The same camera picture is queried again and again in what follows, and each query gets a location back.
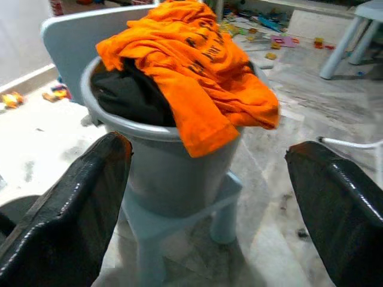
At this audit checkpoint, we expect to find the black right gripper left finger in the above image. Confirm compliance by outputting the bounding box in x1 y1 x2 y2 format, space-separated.
0 131 134 287

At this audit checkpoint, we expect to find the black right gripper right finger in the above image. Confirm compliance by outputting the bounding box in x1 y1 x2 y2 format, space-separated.
284 140 383 287

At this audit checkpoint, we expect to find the orange shirt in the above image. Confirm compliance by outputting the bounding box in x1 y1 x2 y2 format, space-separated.
95 0 281 158

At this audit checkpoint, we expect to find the grey plastic bucket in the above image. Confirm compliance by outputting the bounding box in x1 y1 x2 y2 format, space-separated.
80 55 270 219

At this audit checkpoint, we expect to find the red yellow toy truck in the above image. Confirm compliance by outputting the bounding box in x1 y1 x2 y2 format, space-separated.
41 83 72 104

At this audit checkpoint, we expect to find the yellow duck toy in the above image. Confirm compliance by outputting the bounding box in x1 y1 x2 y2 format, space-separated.
0 91 25 110

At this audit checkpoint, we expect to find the black garment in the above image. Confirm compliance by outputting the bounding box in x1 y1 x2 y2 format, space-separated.
90 59 177 128

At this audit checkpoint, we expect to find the small pale kids table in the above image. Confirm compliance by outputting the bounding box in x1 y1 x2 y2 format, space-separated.
318 0 383 80

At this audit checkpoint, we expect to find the pale plastic kids chair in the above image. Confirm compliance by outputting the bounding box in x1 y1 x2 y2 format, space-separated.
40 4 245 287

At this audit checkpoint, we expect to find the pink foam tile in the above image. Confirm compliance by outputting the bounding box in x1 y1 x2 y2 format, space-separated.
270 34 297 48

